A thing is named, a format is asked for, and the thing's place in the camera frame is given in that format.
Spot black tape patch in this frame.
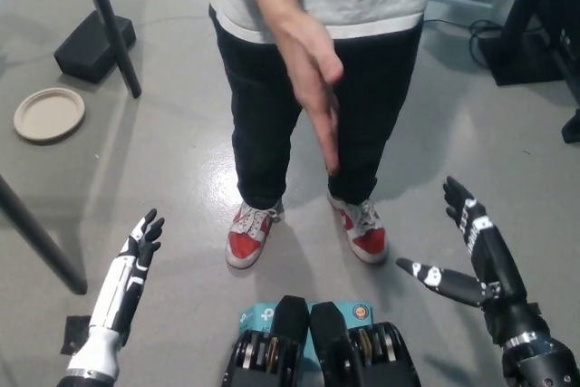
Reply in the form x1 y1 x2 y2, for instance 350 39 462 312
60 314 92 356

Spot person grey shirt black trousers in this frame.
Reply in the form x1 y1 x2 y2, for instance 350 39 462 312
206 0 439 209

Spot black floor cables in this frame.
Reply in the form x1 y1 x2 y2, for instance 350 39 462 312
423 18 502 66

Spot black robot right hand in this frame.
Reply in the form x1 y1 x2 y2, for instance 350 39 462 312
396 175 552 352

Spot black foam block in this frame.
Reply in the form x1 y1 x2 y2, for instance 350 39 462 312
53 9 137 84

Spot beige paper plate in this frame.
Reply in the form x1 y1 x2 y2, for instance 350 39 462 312
12 86 87 144

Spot red white right sneaker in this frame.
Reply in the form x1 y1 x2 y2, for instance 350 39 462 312
225 198 285 269

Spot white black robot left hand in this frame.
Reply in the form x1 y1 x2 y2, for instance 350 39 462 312
66 208 166 379

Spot black stand foot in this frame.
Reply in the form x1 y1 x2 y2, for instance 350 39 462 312
560 108 580 146

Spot red white sneaker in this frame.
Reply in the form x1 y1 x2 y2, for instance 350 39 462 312
326 191 390 266
225 198 285 269

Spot black slanted table leg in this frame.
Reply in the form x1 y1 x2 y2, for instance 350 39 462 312
0 173 89 296

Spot black equipment stand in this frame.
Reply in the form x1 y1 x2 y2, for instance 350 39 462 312
478 0 580 107

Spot red white left sneaker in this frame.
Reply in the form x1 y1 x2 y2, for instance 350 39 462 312
326 191 390 266

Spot person right hand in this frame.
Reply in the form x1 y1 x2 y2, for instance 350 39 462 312
271 13 345 176

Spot black round pole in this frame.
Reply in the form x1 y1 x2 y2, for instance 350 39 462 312
74 0 142 99

